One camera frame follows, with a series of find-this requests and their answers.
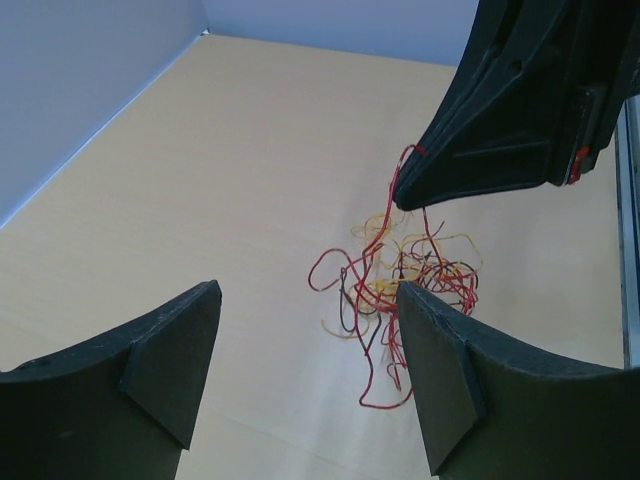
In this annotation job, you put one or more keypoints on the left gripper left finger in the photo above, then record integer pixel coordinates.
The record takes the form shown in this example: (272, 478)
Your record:
(121, 405)

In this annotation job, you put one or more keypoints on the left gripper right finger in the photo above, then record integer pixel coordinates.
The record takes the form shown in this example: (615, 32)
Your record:
(493, 407)

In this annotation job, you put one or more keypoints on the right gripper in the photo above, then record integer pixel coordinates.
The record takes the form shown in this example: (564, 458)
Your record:
(535, 99)

